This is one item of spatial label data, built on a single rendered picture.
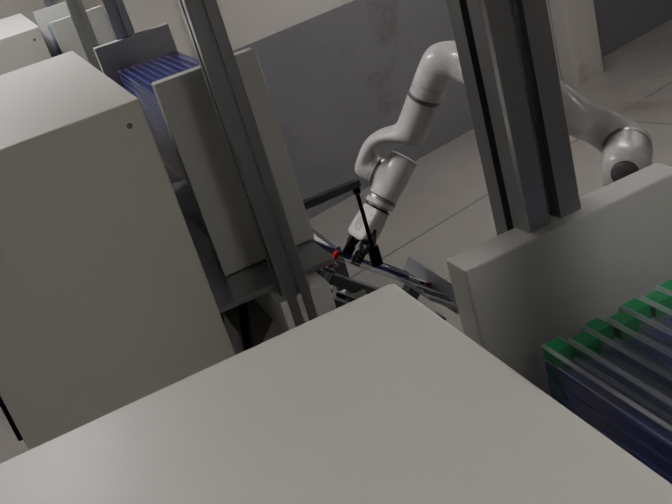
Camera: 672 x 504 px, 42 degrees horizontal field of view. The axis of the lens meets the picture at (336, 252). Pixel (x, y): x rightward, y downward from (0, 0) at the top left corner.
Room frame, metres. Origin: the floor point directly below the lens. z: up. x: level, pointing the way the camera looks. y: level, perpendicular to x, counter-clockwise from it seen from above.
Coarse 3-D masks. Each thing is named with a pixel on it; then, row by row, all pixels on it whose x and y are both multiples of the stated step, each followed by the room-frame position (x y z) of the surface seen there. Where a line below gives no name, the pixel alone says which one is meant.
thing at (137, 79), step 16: (144, 64) 1.79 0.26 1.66; (160, 64) 1.74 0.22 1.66; (176, 64) 1.68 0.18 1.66; (192, 64) 1.63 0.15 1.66; (128, 80) 1.71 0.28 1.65; (144, 80) 1.62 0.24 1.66; (144, 96) 1.58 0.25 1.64; (144, 112) 1.65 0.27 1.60; (160, 112) 1.47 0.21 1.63; (160, 128) 1.53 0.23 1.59; (160, 144) 1.60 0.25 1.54; (176, 160) 1.49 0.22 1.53; (176, 176) 1.56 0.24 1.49; (176, 192) 1.63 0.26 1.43; (192, 208) 1.51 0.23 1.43
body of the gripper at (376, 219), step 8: (368, 208) 2.27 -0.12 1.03; (376, 208) 2.25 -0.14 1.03; (360, 216) 2.28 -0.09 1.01; (368, 216) 2.24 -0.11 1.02; (376, 216) 2.23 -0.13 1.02; (384, 216) 2.24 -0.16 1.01; (352, 224) 2.29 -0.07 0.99; (360, 224) 2.25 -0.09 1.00; (368, 224) 2.22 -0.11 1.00; (376, 224) 2.22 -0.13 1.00; (352, 232) 2.27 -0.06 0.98; (360, 232) 2.23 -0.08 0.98; (376, 232) 2.23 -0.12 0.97; (368, 240) 2.23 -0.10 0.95; (376, 240) 2.22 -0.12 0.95
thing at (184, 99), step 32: (160, 32) 1.87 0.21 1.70; (128, 64) 1.85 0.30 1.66; (256, 64) 1.32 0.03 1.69; (160, 96) 1.27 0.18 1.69; (192, 96) 1.29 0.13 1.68; (256, 96) 1.31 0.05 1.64; (192, 128) 1.28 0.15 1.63; (192, 160) 1.28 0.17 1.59; (224, 160) 1.29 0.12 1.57; (288, 160) 1.32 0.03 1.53; (192, 192) 1.28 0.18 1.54; (224, 192) 1.28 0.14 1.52; (288, 192) 1.31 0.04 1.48; (192, 224) 1.56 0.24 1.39; (224, 224) 1.28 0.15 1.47; (224, 256) 1.28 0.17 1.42; (256, 256) 1.29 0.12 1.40; (320, 256) 1.24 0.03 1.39; (224, 288) 1.23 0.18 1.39; (256, 288) 1.20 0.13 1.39
